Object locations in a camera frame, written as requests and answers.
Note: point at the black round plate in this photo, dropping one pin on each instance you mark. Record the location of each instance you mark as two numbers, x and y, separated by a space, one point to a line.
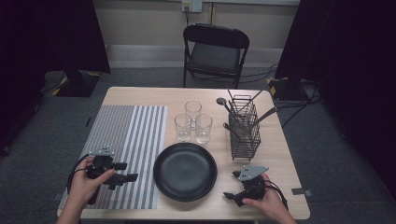
185 171

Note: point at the clear drinking glass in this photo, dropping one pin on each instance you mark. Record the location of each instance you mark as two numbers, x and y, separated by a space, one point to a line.
183 130
193 109
203 132

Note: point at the beige wall conduit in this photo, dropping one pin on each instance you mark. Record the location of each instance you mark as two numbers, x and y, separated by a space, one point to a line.
212 12

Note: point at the white wall power outlet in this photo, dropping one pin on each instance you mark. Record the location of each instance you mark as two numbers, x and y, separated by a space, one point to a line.
192 5

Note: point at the grey tape strip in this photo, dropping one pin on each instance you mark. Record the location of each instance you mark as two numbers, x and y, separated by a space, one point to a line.
300 191

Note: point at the black curtain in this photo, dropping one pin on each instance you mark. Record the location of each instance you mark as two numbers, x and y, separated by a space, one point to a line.
351 62
46 37

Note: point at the striped woven placemat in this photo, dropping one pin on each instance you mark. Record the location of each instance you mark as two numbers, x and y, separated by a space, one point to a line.
130 140

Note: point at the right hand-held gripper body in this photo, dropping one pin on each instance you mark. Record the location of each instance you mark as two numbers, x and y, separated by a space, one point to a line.
253 189

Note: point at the black folding chair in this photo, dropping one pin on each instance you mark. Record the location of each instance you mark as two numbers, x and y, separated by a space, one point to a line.
214 57

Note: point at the dark metal spoon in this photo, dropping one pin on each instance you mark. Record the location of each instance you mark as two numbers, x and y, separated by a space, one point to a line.
221 100

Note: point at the person's left hand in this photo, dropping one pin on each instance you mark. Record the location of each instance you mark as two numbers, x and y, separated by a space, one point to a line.
81 186

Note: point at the grey metal utensil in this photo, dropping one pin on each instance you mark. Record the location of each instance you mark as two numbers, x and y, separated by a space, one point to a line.
269 112

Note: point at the person's right hand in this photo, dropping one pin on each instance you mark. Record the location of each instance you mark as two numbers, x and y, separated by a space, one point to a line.
274 205

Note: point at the black stand base yellow tape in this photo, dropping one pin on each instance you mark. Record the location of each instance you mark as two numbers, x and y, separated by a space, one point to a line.
74 85
286 88

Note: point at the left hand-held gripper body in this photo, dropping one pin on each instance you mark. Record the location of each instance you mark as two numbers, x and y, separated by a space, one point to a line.
101 163

